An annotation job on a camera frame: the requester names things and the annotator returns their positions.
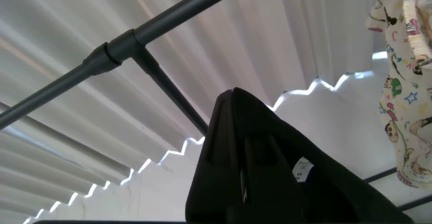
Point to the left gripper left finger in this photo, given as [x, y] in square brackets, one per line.
[216, 176]

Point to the black garment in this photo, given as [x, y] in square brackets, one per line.
[337, 190]

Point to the cream printed garment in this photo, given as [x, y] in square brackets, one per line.
[405, 116]

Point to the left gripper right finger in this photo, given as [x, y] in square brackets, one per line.
[263, 190]

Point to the white curtain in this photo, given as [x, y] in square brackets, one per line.
[236, 31]

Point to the black clothes rack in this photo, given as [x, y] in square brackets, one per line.
[111, 53]

